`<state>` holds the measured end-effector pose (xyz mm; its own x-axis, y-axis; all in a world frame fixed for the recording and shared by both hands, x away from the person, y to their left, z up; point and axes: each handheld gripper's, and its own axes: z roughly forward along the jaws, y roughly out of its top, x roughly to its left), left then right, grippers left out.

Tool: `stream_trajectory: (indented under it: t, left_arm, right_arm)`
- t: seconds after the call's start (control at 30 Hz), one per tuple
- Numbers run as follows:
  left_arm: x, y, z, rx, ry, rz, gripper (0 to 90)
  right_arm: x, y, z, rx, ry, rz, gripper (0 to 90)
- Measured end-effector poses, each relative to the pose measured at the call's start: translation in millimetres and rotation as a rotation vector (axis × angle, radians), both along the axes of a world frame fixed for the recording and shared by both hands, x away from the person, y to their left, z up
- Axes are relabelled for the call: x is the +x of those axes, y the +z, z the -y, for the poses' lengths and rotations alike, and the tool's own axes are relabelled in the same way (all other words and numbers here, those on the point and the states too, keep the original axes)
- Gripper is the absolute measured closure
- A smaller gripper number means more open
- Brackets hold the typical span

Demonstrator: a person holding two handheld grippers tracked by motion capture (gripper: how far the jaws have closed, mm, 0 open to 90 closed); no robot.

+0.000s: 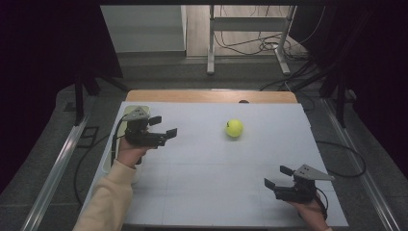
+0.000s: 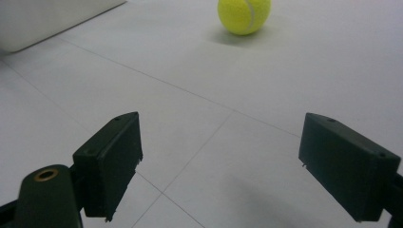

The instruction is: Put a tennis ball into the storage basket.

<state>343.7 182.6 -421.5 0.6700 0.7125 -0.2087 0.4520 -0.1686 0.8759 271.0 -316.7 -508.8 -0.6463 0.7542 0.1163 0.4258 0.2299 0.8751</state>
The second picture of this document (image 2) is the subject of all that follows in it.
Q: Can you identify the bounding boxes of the yellow tennis ball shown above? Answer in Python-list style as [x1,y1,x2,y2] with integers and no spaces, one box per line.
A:
[217,0,273,36]

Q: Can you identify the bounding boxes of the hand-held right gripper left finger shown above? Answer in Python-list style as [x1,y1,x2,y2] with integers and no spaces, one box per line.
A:
[72,111,144,222]

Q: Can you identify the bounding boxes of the white box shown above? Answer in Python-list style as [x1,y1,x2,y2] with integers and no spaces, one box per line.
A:
[0,0,128,53]

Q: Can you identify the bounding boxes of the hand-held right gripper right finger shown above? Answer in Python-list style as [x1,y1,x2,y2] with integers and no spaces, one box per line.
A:
[297,112,402,223]

